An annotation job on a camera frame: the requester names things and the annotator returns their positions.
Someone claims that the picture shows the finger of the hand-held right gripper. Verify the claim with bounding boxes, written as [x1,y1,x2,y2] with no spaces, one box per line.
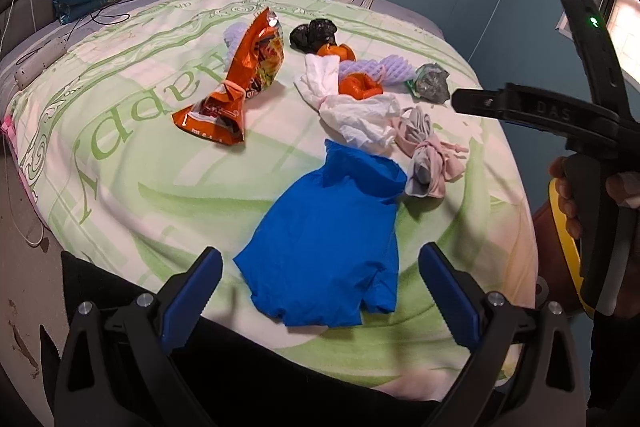
[451,83,619,136]

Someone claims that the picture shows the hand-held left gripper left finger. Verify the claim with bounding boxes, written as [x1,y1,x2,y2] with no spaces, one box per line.
[52,247,224,427]

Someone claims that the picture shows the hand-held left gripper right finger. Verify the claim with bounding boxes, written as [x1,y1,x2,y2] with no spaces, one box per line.
[419,243,586,427]

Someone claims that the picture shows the blue plastic bag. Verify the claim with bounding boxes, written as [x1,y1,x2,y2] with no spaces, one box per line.
[233,138,408,328]

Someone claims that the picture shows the black plastic bag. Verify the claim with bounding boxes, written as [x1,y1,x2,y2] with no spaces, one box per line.
[289,19,340,55]

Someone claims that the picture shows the person's right hand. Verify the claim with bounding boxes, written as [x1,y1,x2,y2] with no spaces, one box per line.
[547,156,640,239]

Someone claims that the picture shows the yellow plastic object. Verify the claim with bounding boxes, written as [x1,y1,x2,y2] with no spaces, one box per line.
[548,179,596,314]

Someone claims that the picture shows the crumpled grey green wrapper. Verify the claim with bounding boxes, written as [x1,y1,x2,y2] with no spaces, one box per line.
[404,63,452,102]

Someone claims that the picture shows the green printed bedspread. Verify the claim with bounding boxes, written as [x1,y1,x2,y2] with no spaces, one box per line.
[10,0,538,400]

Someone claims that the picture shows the pink and grey cloth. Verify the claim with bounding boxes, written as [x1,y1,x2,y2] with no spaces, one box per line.
[391,106,471,198]

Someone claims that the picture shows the window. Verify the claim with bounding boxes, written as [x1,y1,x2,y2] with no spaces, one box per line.
[570,0,640,72]

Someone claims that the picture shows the dark cloth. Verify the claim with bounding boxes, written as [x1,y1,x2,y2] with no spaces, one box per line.
[40,251,506,427]

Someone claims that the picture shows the purple foam fruit net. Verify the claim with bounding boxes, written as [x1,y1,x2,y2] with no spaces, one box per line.
[339,53,417,88]
[223,21,252,62]

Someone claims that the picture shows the white plastic bag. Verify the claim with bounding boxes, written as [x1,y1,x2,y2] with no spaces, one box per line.
[294,54,403,154]

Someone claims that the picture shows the orange snack bag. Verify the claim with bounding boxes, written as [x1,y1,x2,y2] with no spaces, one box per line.
[171,7,287,146]

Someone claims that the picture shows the white power strip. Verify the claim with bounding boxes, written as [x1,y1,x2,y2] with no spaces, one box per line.
[14,38,68,88]

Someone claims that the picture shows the white cable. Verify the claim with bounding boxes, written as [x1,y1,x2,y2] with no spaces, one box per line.
[0,0,48,249]

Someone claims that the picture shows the black cable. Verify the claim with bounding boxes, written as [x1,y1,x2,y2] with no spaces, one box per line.
[20,0,148,72]

